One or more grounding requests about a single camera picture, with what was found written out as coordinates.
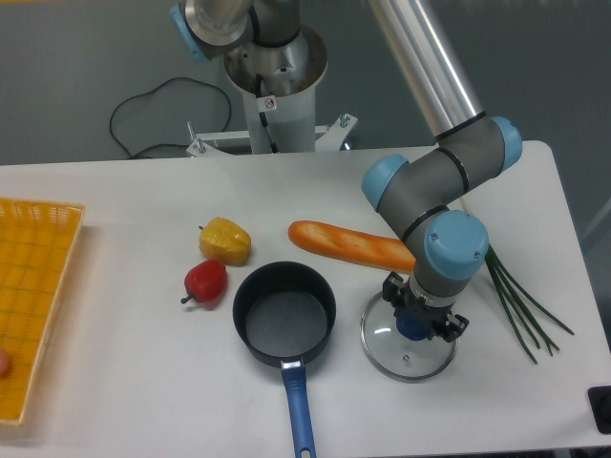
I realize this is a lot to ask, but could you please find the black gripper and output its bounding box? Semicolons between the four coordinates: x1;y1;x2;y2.
382;272;469;342

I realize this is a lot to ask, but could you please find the glass lid blue knob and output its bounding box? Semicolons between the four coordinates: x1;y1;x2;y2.
360;292;458;383

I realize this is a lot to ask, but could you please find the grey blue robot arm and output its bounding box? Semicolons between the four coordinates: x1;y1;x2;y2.
171;1;522;342

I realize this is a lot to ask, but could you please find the orange baguette bread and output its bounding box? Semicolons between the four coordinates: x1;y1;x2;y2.
287;220;415;273

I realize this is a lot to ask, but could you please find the green onion stalk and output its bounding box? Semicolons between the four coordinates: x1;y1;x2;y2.
458;195;575;365

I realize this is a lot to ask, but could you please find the black device at edge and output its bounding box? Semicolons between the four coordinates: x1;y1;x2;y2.
587;385;611;434

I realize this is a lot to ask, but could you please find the yellow bell pepper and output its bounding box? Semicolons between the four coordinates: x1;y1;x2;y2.
199;217;252;266

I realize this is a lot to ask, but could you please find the red bell pepper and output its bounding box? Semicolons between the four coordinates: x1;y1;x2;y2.
180;260;228;303

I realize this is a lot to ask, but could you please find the yellow woven basket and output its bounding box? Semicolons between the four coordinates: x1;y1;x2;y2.
1;198;86;426

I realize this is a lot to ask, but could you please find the dark saucepan blue handle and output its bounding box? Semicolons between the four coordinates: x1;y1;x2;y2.
233;261;336;457

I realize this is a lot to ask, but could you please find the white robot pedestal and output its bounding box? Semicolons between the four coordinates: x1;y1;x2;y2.
187;26;358;156

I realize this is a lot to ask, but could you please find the black cable on floor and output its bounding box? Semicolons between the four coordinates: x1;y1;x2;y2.
109;76;233;160

